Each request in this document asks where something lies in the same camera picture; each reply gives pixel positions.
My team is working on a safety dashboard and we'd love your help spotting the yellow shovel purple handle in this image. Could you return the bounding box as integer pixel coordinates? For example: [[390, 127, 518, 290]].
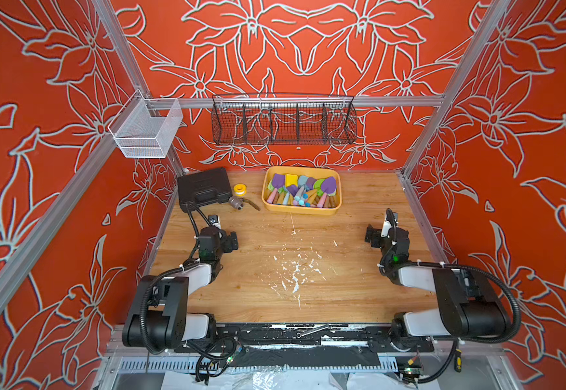
[[284, 174, 299, 206]]

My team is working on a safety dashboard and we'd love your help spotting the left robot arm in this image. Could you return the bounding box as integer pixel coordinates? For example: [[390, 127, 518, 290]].
[[121, 214, 238, 354]]

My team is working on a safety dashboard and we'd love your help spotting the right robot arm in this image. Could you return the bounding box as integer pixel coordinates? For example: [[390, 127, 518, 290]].
[[364, 208, 522, 349]]

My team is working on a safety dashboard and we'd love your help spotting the yellow plastic storage box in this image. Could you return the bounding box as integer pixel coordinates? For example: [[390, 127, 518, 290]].
[[261, 166, 343, 216]]

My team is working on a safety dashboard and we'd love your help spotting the light blue shovel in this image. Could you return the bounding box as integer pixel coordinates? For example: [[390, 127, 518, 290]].
[[292, 175, 309, 206]]

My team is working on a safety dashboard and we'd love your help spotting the metal valve fitting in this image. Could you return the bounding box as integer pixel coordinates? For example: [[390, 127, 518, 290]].
[[229, 196, 261, 211]]

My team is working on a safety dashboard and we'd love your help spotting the yellow tape roll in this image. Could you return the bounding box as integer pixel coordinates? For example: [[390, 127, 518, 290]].
[[233, 184, 247, 197]]

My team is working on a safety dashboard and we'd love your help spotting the black plastic tool case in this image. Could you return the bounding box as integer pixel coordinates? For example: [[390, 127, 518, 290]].
[[177, 167, 233, 213]]

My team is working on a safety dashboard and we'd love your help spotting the purple pointed shovel pink handle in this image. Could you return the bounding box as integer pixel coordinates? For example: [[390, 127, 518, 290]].
[[267, 174, 286, 204]]

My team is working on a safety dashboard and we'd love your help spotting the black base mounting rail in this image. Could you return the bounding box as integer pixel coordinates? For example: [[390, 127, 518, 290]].
[[194, 323, 434, 354]]

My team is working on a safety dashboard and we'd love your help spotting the white cable duct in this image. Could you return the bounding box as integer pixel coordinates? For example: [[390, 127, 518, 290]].
[[113, 356, 398, 374]]

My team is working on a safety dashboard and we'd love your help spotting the black wire wall basket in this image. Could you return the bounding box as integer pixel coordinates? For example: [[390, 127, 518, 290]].
[[211, 93, 358, 146]]

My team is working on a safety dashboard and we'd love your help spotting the white mesh wall basket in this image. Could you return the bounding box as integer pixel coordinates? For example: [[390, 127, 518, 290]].
[[107, 89, 184, 159]]

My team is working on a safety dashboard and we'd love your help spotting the yellow handled screwdriver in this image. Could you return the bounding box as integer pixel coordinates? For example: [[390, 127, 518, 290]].
[[454, 349, 463, 373]]

